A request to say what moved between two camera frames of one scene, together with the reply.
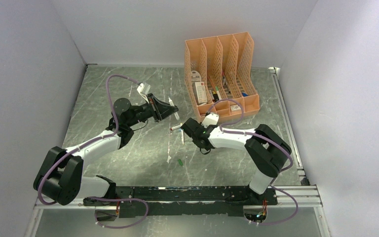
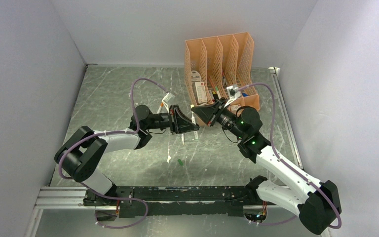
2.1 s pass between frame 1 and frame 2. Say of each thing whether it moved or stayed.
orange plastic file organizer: stayed
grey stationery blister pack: stayed
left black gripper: moved
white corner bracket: stayed
